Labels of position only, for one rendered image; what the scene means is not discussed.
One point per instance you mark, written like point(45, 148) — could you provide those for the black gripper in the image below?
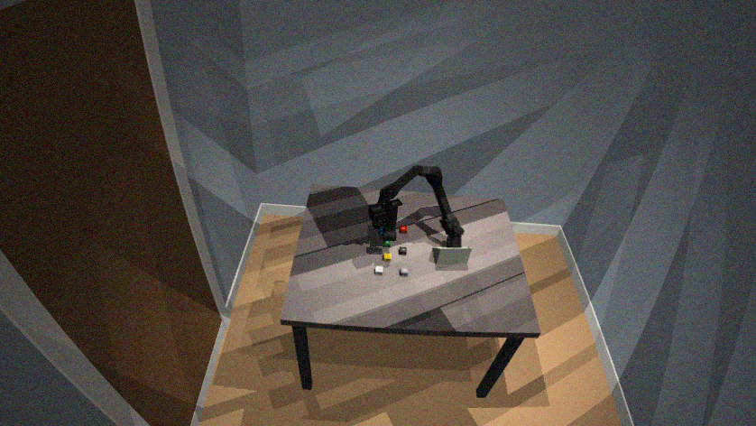
point(389, 233)

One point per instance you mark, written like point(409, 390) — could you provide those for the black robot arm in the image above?
point(448, 221)

